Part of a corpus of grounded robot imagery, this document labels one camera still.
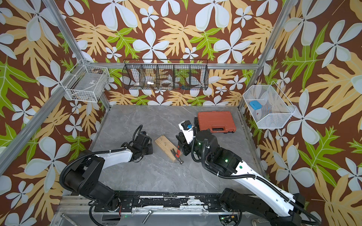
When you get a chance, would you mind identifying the black wire basket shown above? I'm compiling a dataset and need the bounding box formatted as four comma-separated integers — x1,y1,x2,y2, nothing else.
121,59,209,90

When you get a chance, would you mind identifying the claw hammer red black handle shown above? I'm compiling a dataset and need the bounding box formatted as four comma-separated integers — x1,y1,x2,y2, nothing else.
170,148,184,164

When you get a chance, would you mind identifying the aluminium frame post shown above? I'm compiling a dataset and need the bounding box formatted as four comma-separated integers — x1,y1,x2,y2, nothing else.
238,0,298,91
44,1,111,110

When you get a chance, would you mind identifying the aluminium frame post left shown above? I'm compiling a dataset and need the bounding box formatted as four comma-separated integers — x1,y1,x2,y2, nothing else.
44,1,111,110

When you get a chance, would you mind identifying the white wire basket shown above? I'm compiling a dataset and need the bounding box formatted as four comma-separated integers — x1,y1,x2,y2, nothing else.
243,85,297,130
61,60,110,103

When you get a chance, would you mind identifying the wooden board with nails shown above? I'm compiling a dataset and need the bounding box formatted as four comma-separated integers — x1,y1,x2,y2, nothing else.
155,135,177,163

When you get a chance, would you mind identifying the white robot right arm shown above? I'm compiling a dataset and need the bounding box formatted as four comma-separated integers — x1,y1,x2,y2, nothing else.
176,129,321,226

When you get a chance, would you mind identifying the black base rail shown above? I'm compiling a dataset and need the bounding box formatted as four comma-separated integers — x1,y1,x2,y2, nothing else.
93,190,235,213

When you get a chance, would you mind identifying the aluminium frame post right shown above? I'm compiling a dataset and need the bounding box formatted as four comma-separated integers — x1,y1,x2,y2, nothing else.
238,0,298,91

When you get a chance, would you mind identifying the white wire basket right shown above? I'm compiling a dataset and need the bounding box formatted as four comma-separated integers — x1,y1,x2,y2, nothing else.
243,85,297,130

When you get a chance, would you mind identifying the red plastic tool case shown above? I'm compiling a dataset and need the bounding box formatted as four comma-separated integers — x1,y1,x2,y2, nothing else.
198,111,237,133

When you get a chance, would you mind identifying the metal bolt on base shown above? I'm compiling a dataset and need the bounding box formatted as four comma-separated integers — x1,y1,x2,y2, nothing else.
142,210,153,225

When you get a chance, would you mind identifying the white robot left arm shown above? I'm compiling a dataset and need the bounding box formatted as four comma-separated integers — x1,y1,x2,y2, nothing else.
59,125,153,209

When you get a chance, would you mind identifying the blue object in basket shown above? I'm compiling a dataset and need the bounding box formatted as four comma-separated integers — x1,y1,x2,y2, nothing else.
249,100,263,110

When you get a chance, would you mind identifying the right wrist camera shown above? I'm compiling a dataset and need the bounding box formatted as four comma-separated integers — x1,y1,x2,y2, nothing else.
178,120,196,144

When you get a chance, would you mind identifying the white wire basket left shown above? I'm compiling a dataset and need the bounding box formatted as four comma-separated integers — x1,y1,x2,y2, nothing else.
61,60,110,103

